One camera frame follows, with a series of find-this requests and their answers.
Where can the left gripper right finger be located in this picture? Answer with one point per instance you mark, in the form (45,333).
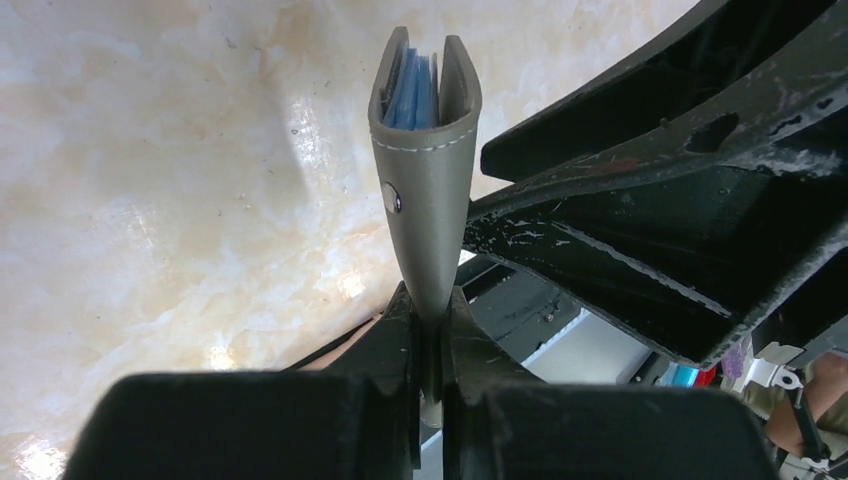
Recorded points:
(500,421)

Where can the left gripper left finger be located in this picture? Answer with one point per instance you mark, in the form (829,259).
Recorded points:
(357,418)

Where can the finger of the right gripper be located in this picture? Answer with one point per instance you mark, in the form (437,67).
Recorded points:
(696,233)
(701,54)

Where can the grey leather card holder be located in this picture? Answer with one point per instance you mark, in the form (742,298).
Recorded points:
(425,176)

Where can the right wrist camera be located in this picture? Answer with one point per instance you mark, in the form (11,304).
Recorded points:
(783,365)

